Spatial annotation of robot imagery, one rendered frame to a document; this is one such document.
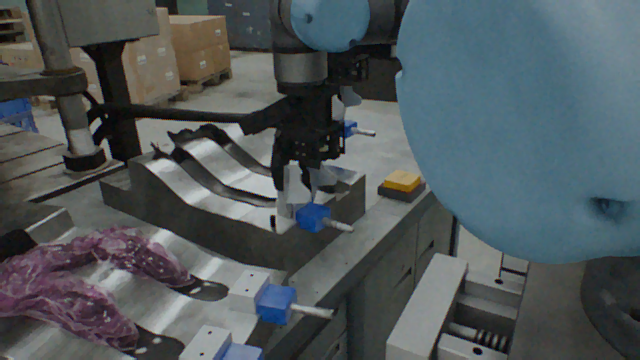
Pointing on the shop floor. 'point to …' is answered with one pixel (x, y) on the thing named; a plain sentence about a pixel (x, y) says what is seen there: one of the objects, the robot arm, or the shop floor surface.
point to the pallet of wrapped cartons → (141, 81)
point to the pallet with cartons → (200, 50)
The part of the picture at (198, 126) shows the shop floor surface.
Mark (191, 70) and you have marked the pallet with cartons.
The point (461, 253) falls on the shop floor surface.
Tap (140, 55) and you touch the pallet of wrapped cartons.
